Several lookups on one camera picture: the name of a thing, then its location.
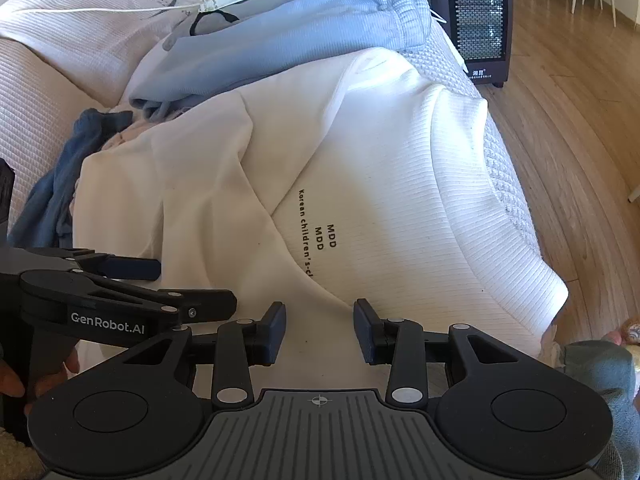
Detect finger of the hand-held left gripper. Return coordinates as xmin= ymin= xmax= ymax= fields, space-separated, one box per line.
xmin=72 ymin=252 xmax=162 ymax=282
xmin=80 ymin=272 xmax=238 ymax=328

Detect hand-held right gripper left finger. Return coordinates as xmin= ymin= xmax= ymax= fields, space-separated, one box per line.
xmin=122 ymin=301 xmax=288 ymax=408

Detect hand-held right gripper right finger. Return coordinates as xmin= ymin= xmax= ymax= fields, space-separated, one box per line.
xmin=352 ymin=299 xmax=521 ymax=406

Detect dark blue garment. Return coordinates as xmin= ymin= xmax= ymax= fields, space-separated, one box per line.
xmin=7 ymin=109 xmax=135 ymax=251

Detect white sweatshirt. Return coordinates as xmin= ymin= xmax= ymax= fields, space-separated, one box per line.
xmin=72 ymin=47 xmax=571 ymax=406

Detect light blue sweatshirt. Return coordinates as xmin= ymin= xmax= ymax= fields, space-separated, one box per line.
xmin=122 ymin=0 xmax=433 ymax=123

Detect person's left hand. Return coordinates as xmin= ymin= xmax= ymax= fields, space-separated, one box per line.
xmin=0 ymin=347 xmax=81 ymax=413

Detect beige fleece cloth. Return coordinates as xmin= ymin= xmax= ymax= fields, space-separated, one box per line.
xmin=0 ymin=430 xmax=46 ymax=480

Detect person's grey-green clothing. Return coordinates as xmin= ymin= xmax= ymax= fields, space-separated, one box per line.
xmin=557 ymin=340 xmax=640 ymax=480

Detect colourful patterned item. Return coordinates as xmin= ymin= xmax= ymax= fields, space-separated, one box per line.
xmin=605 ymin=317 xmax=640 ymax=361

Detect dark electric heater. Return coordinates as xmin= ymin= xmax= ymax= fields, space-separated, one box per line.
xmin=405 ymin=0 xmax=516 ymax=88

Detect thin black cable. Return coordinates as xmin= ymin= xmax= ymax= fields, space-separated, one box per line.
xmin=190 ymin=9 xmax=240 ymax=37

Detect white heater cable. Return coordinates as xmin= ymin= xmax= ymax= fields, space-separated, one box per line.
xmin=430 ymin=7 xmax=468 ymax=75

